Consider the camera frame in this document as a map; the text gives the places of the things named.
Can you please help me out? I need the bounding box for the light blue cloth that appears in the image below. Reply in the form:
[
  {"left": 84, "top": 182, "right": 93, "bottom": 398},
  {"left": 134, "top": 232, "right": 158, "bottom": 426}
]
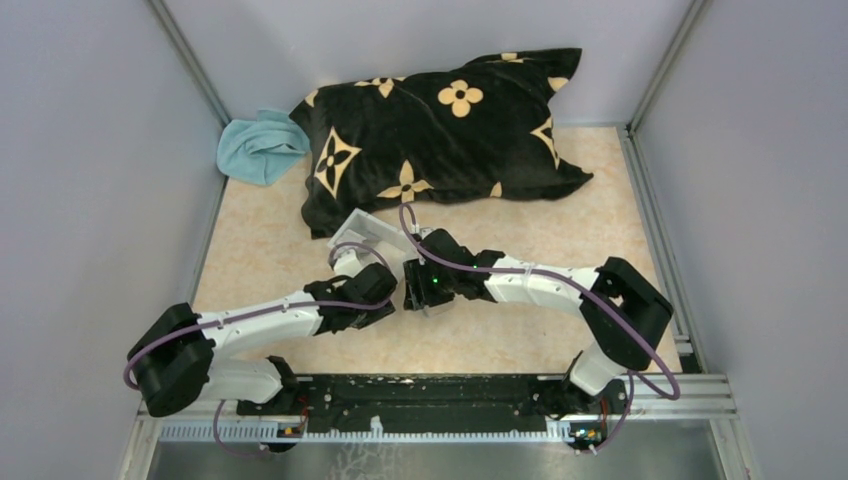
[{"left": 216, "top": 109, "right": 311, "bottom": 186}]

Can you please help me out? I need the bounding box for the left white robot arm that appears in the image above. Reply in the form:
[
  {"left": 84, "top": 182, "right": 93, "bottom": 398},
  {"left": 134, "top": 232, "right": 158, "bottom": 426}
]
[{"left": 123, "top": 261, "right": 398, "bottom": 418}]

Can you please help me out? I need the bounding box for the black floral pillow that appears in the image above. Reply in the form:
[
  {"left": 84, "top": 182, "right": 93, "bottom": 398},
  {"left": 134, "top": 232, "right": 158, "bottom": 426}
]
[{"left": 290, "top": 48, "right": 591, "bottom": 239}]

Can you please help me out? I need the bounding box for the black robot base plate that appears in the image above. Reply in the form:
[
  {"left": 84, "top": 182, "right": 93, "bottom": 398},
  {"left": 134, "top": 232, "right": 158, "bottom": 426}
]
[{"left": 236, "top": 374, "right": 626, "bottom": 434}]

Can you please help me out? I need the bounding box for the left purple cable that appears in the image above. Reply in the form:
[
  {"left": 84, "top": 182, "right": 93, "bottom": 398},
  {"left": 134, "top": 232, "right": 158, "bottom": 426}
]
[{"left": 123, "top": 241, "right": 397, "bottom": 458}]

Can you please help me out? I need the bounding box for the aluminium frame rail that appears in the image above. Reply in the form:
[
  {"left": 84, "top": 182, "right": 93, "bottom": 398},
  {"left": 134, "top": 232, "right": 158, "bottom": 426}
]
[{"left": 140, "top": 374, "right": 737, "bottom": 450}]

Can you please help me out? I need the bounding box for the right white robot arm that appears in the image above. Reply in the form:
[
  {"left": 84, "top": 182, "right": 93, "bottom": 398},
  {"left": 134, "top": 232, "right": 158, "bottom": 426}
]
[{"left": 408, "top": 229, "right": 674, "bottom": 412}]

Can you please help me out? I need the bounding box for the purple cable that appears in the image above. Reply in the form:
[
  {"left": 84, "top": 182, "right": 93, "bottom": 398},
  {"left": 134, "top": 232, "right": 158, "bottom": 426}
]
[
  {"left": 397, "top": 202, "right": 682, "bottom": 454},
  {"left": 123, "top": 241, "right": 397, "bottom": 458}
]

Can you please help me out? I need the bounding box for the white plastic card box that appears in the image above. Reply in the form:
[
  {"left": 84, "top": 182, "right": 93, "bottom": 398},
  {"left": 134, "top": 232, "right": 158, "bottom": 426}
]
[{"left": 327, "top": 209, "right": 418, "bottom": 310}]

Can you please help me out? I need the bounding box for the beige card holder wallet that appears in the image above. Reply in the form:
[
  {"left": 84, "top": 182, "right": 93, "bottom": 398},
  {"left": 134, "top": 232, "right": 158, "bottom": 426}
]
[{"left": 420, "top": 299, "right": 456, "bottom": 318}]

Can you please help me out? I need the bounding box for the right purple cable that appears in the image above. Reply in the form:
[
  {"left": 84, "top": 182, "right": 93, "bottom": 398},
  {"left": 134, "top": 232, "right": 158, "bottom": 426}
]
[{"left": 397, "top": 202, "right": 682, "bottom": 454}]

